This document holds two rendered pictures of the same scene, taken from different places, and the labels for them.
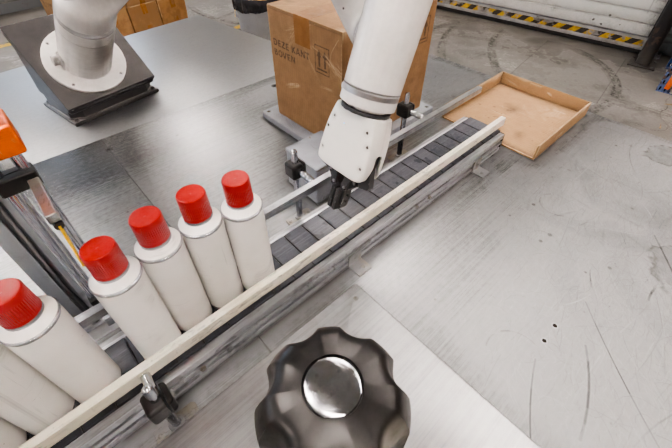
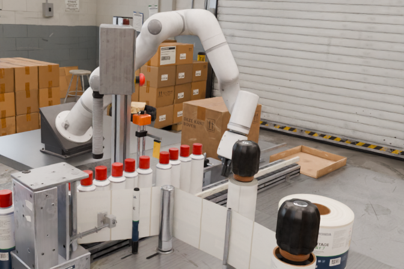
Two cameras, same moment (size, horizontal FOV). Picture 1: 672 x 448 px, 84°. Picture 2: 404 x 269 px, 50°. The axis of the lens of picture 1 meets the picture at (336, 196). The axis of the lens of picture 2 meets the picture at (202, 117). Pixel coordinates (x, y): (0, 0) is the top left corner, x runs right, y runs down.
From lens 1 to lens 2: 1.13 m
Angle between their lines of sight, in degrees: 30
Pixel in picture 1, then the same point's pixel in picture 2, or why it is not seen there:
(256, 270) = (198, 187)
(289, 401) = (240, 142)
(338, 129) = (226, 140)
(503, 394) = not seen: hidden behind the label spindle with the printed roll
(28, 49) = (50, 119)
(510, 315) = not seen: hidden behind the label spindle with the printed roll
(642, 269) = (361, 209)
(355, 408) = (250, 143)
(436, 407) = (271, 224)
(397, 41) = (248, 108)
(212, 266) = (186, 177)
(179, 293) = (175, 183)
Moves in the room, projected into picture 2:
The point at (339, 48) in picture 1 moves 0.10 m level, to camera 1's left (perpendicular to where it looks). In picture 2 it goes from (220, 118) to (197, 117)
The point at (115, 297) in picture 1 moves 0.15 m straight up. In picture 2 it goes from (166, 170) to (168, 124)
